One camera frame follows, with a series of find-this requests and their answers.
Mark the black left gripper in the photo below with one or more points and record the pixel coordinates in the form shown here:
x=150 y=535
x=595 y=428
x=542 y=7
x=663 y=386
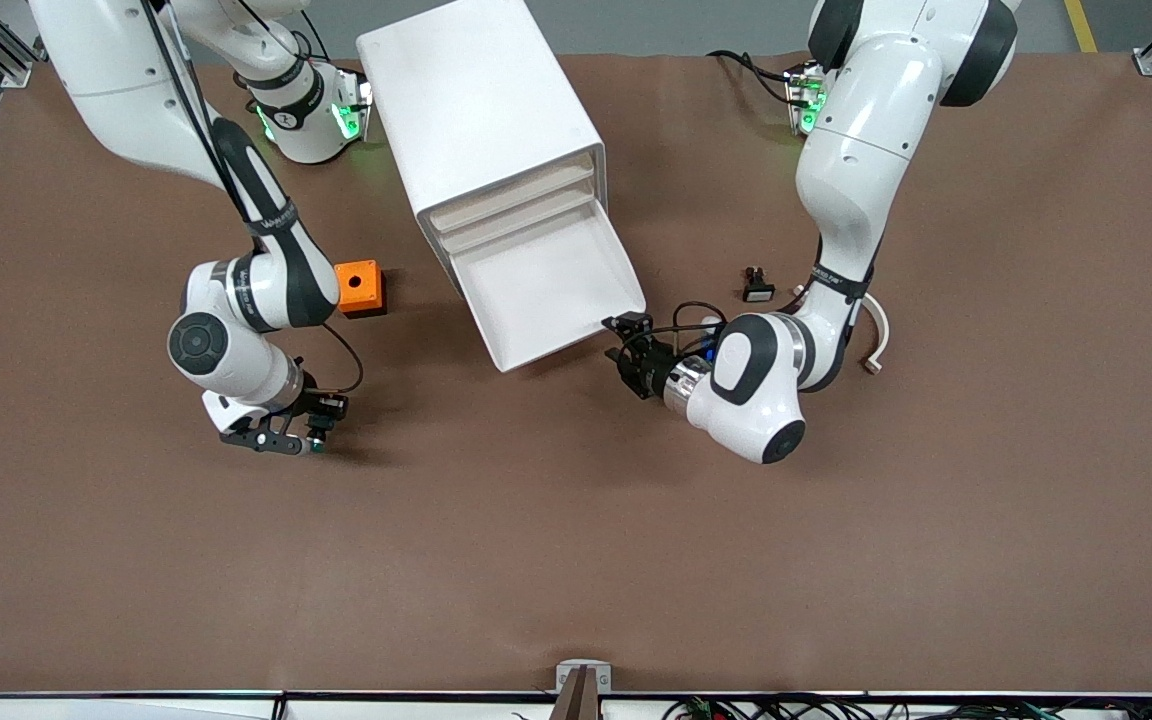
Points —
x=647 y=368

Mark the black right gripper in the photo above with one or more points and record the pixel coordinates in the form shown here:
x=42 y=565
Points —
x=308 y=404

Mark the white plastic drawer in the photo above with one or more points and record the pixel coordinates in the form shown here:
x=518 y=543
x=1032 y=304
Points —
x=521 y=215
x=546 y=290
x=511 y=190

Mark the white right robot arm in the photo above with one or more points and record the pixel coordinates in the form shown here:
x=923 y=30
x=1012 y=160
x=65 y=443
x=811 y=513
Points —
x=236 y=300

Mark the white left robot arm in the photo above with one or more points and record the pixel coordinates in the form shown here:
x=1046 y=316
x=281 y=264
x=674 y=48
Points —
x=856 y=150

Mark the white drawer cabinet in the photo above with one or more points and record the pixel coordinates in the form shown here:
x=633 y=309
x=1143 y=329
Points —
x=466 y=100

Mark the orange box with hole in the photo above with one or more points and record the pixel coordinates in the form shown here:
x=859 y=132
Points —
x=364 y=290

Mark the white curved plastic piece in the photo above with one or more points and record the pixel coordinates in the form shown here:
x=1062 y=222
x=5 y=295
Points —
x=880 y=335

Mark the black white button switch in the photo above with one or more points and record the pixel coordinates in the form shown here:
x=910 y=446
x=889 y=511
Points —
x=758 y=288

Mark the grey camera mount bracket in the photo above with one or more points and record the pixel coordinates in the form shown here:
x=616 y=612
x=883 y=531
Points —
x=566 y=670

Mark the white table edge rail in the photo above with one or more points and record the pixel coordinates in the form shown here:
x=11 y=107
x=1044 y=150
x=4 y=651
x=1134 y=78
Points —
x=136 y=708

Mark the brown camera post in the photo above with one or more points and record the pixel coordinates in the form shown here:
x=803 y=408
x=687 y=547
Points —
x=578 y=700

